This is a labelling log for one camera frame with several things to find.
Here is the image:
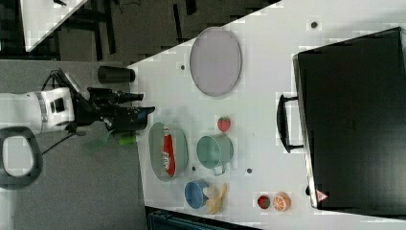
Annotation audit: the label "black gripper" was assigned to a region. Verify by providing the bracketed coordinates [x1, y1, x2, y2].
[65, 86, 156, 132]

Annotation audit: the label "red plush ketchup bottle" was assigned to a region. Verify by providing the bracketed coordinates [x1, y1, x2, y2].
[163, 126, 176, 176]

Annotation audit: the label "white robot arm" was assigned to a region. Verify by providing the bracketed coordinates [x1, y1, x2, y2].
[1, 87, 155, 190]

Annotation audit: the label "green oval strainer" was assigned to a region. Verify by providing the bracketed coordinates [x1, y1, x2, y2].
[148, 122, 189, 182]

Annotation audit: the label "green plastic spatula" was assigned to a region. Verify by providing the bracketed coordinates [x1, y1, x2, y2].
[83, 129, 137, 151]

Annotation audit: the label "black cylinder table leg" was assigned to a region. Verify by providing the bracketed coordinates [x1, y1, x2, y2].
[98, 66, 136, 83]

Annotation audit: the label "green metal mug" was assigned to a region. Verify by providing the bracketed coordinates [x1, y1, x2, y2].
[196, 134, 234, 176]

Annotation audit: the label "red strawberry toy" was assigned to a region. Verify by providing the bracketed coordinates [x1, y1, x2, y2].
[217, 117, 231, 132]

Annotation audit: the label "grey oval plate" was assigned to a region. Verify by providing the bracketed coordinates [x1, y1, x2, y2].
[190, 27, 242, 97]

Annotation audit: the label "blue cup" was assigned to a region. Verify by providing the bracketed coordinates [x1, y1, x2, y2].
[184, 179, 209, 209]

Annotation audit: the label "white side table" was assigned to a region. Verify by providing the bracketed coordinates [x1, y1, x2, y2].
[19, 0, 88, 52]

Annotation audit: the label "small red fruit toy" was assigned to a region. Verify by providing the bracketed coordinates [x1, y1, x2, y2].
[257, 195, 270, 210]

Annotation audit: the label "orange slice toy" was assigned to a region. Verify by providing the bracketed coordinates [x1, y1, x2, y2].
[273, 192, 291, 212]

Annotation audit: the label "black toaster oven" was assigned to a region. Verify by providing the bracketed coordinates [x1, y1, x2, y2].
[292, 27, 406, 219]

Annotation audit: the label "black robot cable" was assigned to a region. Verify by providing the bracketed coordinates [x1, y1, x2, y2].
[40, 68, 87, 156]

